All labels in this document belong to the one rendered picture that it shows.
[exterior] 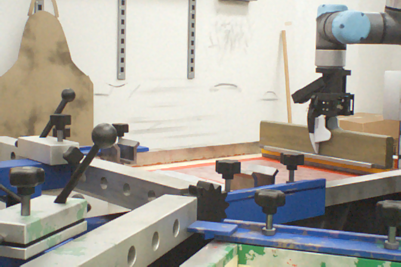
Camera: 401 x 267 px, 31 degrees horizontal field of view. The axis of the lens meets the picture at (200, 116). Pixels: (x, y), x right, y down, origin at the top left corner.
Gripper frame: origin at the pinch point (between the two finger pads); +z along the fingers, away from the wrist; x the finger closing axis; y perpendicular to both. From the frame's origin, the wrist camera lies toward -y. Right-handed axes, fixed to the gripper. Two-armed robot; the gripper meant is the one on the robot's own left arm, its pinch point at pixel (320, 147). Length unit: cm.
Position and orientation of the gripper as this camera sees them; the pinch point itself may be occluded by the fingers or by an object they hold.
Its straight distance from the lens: 182.0
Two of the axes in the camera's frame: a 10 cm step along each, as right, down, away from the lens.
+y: 6.5, 0.9, -7.5
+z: -0.2, 9.9, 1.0
